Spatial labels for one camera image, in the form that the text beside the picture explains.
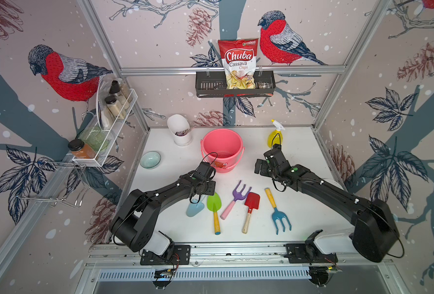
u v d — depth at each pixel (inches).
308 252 26.0
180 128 42.9
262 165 29.9
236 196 35.5
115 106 29.9
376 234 15.9
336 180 38.6
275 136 39.8
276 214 32.9
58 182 22.1
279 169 25.0
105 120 27.5
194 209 33.7
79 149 23.3
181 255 28.8
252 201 34.0
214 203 34.6
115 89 31.4
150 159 40.0
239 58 31.5
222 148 41.6
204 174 27.9
